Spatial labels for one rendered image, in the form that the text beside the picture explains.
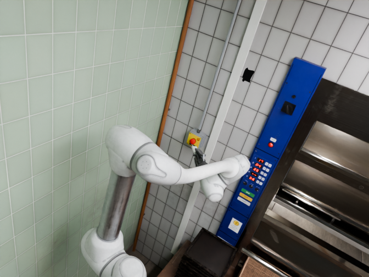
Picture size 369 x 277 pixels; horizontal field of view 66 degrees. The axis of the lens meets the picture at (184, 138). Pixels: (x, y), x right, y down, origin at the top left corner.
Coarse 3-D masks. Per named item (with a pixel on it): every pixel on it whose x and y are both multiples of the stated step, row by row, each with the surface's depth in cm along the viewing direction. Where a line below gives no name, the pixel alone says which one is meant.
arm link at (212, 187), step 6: (216, 174) 147; (204, 180) 149; (210, 180) 147; (216, 180) 145; (222, 180) 145; (204, 186) 147; (210, 186) 145; (216, 186) 144; (222, 186) 146; (204, 192) 147; (210, 192) 143; (216, 192) 143; (222, 192) 145; (210, 198) 144; (216, 198) 144
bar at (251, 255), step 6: (246, 252) 157; (252, 252) 157; (252, 258) 156; (258, 258) 155; (264, 264) 153; (270, 264) 153; (270, 270) 153; (276, 270) 151; (282, 276) 150; (288, 276) 149
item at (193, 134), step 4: (192, 132) 185; (196, 132) 186; (200, 132) 188; (188, 136) 187; (192, 136) 186; (196, 136) 184; (200, 136) 183; (204, 136) 186; (188, 140) 188; (196, 140) 185; (200, 140) 184; (204, 140) 190; (188, 144) 190; (196, 144) 186; (200, 144) 186
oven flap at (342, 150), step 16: (320, 128) 152; (304, 144) 156; (320, 144) 153; (336, 144) 150; (352, 144) 147; (368, 144) 144; (336, 160) 150; (352, 160) 147; (368, 160) 144; (368, 176) 144
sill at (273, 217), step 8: (264, 216) 187; (272, 216) 185; (280, 216) 187; (280, 224) 183; (288, 224) 182; (296, 232) 179; (304, 232) 180; (304, 240) 178; (312, 240) 176; (320, 240) 177; (320, 248) 174; (328, 248) 173; (336, 248) 174; (336, 256) 171; (344, 256) 171; (344, 264) 170; (352, 264) 167; (360, 264) 168; (360, 272) 166; (368, 272) 165
